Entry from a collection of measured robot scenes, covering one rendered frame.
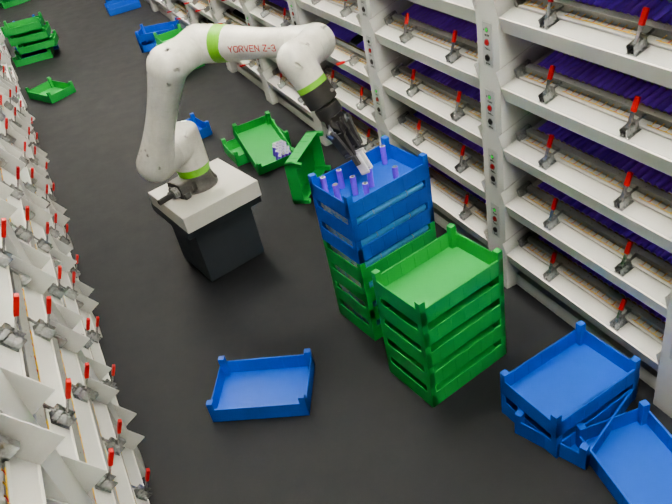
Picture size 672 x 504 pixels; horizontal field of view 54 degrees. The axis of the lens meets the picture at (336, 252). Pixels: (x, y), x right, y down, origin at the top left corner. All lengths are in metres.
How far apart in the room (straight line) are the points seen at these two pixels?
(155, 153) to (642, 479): 1.71
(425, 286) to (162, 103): 0.98
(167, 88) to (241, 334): 0.86
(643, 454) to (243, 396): 1.14
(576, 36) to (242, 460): 1.40
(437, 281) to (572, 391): 0.46
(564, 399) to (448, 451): 0.34
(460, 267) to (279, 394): 0.68
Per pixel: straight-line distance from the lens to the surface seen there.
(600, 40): 1.64
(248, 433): 2.05
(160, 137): 2.26
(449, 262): 1.94
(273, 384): 2.14
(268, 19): 3.57
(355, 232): 1.91
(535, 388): 1.91
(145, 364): 2.40
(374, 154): 2.12
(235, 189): 2.47
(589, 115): 1.74
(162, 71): 2.09
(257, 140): 3.39
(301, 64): 1.87
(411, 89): 2.40
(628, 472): 1.88
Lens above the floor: 1.53
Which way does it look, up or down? 36 degrees down
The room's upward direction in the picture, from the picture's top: 13 degrees counter-clockwise
